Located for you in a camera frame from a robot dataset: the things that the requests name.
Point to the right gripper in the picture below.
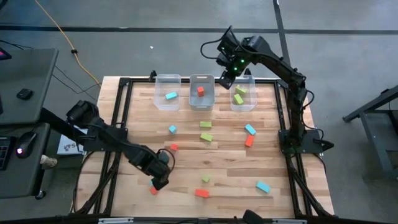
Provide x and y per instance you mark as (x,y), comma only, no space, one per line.
(237,62)

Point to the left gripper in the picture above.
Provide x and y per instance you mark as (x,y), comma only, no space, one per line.
(154,168)

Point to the red cube block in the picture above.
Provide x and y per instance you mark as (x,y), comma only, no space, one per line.
(154,191)
(174,147)

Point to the red rectangular block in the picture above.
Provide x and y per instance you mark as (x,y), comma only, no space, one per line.
(200,91)
(249,140)
(202,193)

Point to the green cube block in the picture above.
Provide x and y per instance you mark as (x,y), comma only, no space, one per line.
(206,179)

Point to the blue rectangular block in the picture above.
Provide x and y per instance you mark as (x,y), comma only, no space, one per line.
(250,129)
(263,187)
(171,95)

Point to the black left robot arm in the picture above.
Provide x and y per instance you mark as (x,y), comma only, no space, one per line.
(130,151)

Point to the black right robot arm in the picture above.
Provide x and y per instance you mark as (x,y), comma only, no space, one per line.
(276,63)

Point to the clear plastic bin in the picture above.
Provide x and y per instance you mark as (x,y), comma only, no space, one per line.
(250,104)
(161,104)

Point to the grey plastic bin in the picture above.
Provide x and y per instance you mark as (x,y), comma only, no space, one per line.
(194,102)

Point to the black table clamp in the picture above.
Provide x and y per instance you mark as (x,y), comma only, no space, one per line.
(152,75)

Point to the black rounded object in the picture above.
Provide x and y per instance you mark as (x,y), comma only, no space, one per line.
(252,216)

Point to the white printed sheet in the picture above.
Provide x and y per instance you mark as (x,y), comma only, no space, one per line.
(66,146)

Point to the small beige object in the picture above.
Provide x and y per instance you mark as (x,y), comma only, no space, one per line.
(48,161)

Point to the black desk caster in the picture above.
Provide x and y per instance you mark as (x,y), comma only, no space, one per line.
(40,195)

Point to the black computer mouse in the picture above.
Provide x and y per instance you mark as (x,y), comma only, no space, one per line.
(26,143)

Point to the grey desk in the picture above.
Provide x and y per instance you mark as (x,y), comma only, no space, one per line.
(31,71)
(18,180)

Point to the black metal side table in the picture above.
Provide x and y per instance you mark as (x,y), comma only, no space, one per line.
(375,137)

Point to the black keyboard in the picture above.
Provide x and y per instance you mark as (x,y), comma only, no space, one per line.
(4,152)

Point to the small black device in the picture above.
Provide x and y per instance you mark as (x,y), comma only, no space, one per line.
(25,94)

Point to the pink-lit device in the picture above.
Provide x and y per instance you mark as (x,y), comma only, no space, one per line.
(3,55)

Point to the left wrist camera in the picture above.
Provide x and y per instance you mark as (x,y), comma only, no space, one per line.
(163,157)

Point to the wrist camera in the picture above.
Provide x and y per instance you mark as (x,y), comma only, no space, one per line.
(228,45)
(163,157)

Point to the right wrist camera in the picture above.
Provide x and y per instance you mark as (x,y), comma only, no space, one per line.
(228,45)

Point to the black metal table frame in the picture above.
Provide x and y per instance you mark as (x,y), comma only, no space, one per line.
(267,81)

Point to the silver bracket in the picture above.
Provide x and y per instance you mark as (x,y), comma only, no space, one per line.
(289,221)
(115,221)

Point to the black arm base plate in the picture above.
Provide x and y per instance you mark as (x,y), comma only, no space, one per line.
(93,145)
(311,141)

